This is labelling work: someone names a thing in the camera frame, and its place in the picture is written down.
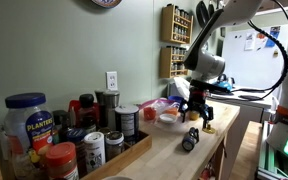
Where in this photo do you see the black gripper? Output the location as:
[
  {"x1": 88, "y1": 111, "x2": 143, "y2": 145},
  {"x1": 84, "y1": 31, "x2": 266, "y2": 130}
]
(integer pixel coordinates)
[{"x1": 179, "y1": 87, "x2": 215, "y2": 130}]

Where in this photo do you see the black torch with strap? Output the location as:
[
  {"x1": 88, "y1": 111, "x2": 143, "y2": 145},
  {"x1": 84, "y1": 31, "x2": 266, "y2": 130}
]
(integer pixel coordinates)
[{"x1": 181, "y1": 126, "x2": 201, "y2": 153}]

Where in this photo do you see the yellow plastic cup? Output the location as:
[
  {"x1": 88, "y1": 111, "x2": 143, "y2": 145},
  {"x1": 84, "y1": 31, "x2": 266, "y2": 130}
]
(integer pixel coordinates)
[{"x1": 188, "y1": 111, "x2": 201, "y2": 122}]

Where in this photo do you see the round brass holder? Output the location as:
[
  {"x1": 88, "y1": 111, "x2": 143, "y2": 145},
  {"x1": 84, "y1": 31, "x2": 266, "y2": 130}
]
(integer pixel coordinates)
[{"x1": 201, "y1": 122, "x2": 217, "y2": 135}]

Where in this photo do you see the dark blue plastic cup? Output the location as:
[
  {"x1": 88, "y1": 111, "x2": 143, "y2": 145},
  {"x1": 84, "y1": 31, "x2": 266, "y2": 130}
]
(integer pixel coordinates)
[{"x1": 167, "y1": 95, "x2": 186, "y2": 111}]

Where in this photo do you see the small white bowl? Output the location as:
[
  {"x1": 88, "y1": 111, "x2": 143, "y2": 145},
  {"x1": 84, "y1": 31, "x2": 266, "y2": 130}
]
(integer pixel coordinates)
[{"x1": 158, "y1": 112, "x2": 179, "y2": 125}]

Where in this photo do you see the white cloth towel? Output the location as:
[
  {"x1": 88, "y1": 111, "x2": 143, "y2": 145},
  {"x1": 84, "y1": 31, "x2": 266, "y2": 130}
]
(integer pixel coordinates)
[{"x1": 168, "y1": 76, "x2": 191, "y2": 101}]

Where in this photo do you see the clear plastic zip bag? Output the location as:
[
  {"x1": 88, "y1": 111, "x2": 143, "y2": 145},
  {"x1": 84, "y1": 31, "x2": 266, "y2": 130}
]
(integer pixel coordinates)
[{"x1": 138, "y1": 97, "x2": 182, "y2": 126}]

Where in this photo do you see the wooden butcher block table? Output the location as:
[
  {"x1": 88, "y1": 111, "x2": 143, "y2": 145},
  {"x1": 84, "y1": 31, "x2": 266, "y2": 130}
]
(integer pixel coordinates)
[{"x1": 80, "y1": 99, "x2": 241, "y2": 180}]

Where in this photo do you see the black stove burner coil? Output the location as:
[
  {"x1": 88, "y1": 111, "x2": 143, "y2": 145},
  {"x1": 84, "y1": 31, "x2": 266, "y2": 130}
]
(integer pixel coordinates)
[{"x1": 238, "y1": 94, "x2": 262, "y2": 102}]

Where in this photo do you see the wooden spice rack with jars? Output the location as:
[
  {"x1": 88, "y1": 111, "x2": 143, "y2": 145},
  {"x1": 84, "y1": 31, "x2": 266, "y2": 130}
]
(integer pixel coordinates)
[
  {"x1": 159, "y1": 45, "x2": 189, "y2": 80},
  {"x1": 160, "y1": 4, "x2": 195, "y2": 45}
]

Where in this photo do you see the tin can with label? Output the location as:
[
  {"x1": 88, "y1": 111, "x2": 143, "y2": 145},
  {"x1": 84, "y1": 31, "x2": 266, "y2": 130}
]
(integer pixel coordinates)
[{"x1": 114, "y1": 104, "x2": 141, "y2": 147}]

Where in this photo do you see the white refrigerator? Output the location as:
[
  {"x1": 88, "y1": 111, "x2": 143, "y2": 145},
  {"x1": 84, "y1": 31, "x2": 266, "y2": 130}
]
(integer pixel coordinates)
[{"x1": 220, "y1": 23, "x2": 288, "y2": 91}]

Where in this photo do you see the wooden tray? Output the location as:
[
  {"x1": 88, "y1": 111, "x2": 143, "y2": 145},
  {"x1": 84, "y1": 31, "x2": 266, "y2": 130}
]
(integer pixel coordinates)
[{"x1": 79, "y1": 130, "x2": 154, "y2": 180}]

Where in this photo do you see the stainless steel shaker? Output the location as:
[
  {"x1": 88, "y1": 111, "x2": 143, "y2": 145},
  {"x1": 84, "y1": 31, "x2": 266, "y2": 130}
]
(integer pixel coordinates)
[{"x1": 102, "y1": 90, "x2": 121, "y2": 132}]

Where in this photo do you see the glass jar of dark spice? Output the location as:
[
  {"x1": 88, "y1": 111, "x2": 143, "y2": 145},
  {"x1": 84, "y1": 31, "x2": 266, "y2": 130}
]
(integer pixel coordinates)
[{"x1": 104, "y1": 130, "x2": 126, "y2": 163}]

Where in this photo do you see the white paper on fridge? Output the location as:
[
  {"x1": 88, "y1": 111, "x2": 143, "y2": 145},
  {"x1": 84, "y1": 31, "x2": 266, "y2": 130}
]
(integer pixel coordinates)
[{"x1": 244, "y1": 31, "x2": 256, "y2": 52}]

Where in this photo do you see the dark steel grinder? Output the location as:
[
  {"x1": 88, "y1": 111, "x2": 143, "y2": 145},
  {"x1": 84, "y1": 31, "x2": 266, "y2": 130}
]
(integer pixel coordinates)
[{"x1": 94, "y1": 88, "x2": 107, "y2": 130}]

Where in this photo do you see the orange paper on fridge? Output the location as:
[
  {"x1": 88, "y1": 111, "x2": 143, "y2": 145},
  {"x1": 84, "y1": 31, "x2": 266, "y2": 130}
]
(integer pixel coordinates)
[{"x1": 255, "y1": 31, "x2": 269, "y2": 51}]

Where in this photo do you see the black hanging frying pan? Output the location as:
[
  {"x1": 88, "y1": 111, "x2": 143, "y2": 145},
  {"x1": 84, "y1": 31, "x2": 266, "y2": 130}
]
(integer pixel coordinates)
[{"x1": 195, "y1": 0, "x2": 211, "y2": 29}]

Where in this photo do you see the white spice shaker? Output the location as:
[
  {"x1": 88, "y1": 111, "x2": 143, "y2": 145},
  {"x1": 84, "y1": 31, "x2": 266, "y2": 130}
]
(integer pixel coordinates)
[{"x1": 83, "y1": 131, "x2": 107, "y2": 174}]

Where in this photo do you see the dark sauce bottle black cap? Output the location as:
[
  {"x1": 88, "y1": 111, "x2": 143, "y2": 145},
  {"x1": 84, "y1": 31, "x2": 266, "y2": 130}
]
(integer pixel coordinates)
[{"x1": 77, "y1": 93, "x2": 99, "y2": 135}]

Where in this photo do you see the blue paper on fridge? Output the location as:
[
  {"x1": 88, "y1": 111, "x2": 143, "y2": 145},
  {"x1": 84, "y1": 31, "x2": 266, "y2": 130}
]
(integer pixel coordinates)
[{"x1": 265, "y1": 26, "x2": 281, "y2": 49}]

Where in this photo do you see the jar with blue lid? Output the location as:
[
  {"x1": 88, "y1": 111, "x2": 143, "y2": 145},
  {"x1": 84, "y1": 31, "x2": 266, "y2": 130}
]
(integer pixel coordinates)
[{"x1": 65, "y1": 128, "x2": 88, "y2": 178}]

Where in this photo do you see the red plastic container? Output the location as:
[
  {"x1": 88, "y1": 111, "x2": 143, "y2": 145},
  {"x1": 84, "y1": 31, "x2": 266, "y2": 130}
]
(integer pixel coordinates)
[{"x1": 67, "y1": 99, "x2": 83, "y2": 126}]

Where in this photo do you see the black jar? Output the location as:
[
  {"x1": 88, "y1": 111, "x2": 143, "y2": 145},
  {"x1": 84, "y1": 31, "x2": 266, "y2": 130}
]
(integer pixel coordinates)
[{"x1": 51, "y1": 109, "x2": 73, "y2": 143}]

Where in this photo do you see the spice jar with red lid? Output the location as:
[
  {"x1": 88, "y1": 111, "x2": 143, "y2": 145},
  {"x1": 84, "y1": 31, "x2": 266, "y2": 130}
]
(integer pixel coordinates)
[{"x1": 44, "y1": 141, "x2": 80, "y2": 180}]

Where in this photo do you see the Planters peanut jar blue lid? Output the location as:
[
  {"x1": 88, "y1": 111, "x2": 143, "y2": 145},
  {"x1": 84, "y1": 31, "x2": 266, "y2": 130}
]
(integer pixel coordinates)
[{"x1": 3, "y1": 92, "x2": 55, "y2": 180}]

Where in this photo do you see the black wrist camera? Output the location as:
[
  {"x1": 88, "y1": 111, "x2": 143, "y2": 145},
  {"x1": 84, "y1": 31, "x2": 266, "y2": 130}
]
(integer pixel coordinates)
[{"x1": 189, "y1": 78, "x2": 220, "y2": 93}]

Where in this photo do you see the blue kettle with black handle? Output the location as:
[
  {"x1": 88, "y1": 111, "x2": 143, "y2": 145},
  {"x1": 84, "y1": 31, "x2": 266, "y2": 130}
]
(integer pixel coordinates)
[{"x1": 213, "y1": 73, "x2": 236, "y2": 93}]

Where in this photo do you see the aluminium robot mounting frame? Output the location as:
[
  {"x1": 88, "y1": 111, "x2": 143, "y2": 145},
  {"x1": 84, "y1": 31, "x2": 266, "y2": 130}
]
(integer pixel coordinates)
[{"x1": 256, "y1": 120, "x2": 288, "y2": 180}]

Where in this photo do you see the white wall outlet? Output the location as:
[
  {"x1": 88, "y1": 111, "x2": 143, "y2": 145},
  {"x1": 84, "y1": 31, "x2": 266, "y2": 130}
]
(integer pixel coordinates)
[{"x1": 105, "y1": 70, "x2": 119, "y2": 92}]

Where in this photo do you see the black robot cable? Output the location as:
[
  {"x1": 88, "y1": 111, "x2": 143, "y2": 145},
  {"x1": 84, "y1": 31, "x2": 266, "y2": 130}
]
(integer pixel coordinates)
[{"x1": 232, "y1": 19, "x2": 288, "y2": 102}]

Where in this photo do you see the decorative round wall plate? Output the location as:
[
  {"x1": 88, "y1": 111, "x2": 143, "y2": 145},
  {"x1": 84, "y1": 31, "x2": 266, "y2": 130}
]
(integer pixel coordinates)
[{"x1": 90, "y1": 0, "x2": 123, "y2": 9}]

